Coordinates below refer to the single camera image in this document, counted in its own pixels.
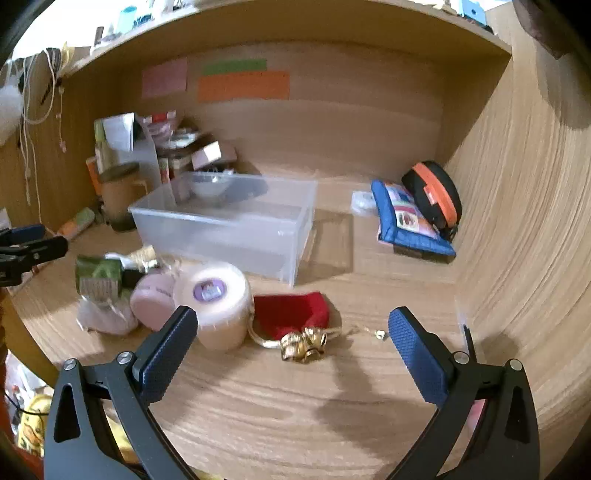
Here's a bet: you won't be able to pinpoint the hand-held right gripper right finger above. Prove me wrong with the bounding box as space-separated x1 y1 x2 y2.
385 306 541 480

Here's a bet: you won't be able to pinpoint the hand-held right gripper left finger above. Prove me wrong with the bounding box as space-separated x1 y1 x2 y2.
43 305 199 480

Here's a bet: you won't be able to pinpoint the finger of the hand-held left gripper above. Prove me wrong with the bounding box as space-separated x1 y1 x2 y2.
0 224 46 246
0 236 69 288

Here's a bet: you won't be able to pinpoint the pink round case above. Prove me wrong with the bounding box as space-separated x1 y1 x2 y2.
130 272 178 330

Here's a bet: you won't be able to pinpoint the white tape roll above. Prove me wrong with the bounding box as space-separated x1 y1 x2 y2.
173 261 254 352

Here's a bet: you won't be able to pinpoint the red pouch with gold bells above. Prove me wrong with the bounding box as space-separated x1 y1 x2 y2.
249 291 389 364

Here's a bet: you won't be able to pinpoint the clear plastic storage box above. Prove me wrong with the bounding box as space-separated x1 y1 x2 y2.
128 172 318 287

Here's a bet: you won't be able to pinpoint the wooden desktop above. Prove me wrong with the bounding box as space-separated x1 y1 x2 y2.
9 171 467 480

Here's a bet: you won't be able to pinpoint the green and orange tube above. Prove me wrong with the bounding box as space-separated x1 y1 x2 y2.
58 208 96 237

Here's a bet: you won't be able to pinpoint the brown jar with lid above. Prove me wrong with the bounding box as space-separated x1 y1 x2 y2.
99 162 141 232

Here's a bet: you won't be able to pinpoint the blue patchwork pencil case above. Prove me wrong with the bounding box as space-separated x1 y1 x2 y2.
370 179 457 258

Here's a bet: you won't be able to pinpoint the yellow duck toy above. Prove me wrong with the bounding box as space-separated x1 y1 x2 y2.
18 394 52 457

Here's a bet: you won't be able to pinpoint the small white round container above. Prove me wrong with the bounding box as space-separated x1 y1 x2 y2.
351 191 378 215

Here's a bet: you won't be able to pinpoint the stack of notebooks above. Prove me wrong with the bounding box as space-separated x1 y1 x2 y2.
157 129 200 182

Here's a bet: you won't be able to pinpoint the black orange zip case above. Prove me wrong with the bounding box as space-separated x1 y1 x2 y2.
401 161 463 241

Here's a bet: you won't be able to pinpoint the plastic bag with pink contents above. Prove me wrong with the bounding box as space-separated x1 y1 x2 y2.
139 111 179 140

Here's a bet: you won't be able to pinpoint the metal bowl of trinkets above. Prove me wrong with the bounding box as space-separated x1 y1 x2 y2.
189 170 232 198

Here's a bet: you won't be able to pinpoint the small pink box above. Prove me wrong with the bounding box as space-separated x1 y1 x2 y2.
191 141 238 171

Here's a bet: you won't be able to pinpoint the pink paper note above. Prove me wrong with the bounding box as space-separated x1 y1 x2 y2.
141 58 188 99

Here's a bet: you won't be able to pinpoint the orange paper note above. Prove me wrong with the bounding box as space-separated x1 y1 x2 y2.
198 71 290 103

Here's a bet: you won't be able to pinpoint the green paper note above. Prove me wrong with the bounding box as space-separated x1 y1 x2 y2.
202 59 267 77

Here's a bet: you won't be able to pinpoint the white hanging cables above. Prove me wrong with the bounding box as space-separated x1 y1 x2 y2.
17 46 66 208

